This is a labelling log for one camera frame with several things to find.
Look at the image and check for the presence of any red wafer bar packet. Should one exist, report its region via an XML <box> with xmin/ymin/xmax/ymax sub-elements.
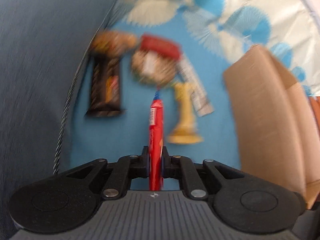
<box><xmin>149</xmin><ymin>90</ymin><xmax>164</xmax><ymax>191</ymax></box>

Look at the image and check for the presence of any yellow snack bar packet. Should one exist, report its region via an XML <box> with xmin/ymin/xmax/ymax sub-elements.
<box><xmin>167</xmin><ymin>82</ymin><xmax>203</xmax><ymax>145</ymax></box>

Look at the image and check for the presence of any black truffle snack bar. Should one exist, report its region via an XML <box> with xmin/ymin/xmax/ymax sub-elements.
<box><xmin>86</xmin><ymin>55</ymin><xmax>124</xmax><ymax>117</ymax></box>

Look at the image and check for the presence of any silver stick sachet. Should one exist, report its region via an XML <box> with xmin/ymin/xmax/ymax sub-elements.
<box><xmin>177</xmin><ymin>53</ymin><xmax>214</xmax><ymax>117</ymax></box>

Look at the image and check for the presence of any round puffed grain cake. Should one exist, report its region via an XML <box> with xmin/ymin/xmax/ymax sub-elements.
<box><xmin>131</xmin><ymin>50</ymin><xmax>177</xmax><ymax>87</ymax></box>

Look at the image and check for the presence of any small red snack packet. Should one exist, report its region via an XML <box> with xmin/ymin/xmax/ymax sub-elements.
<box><xmin>140</xmin><ymin>34</ymin><xmax>181</xmax><ymax>61</ymax></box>

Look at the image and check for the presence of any bag of small cookies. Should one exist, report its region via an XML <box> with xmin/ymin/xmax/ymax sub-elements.
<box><xmin>89</xmin><ymin>30</ymin><xmax>139</xmax><ymax>57</ymax></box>

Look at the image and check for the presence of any brown cardboard box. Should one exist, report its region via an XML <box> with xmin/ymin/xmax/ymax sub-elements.
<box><xmin>223</xmin><ymin>45</ymin><xmax>319</xmax><ymax>208</ymax></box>

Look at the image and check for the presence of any blue fan-pattern sofa cover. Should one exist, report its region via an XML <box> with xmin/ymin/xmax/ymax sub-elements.
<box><xmin>69</xmin><ymin>0</ymin><xmax>319</xmax><ymax>168</ymax></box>

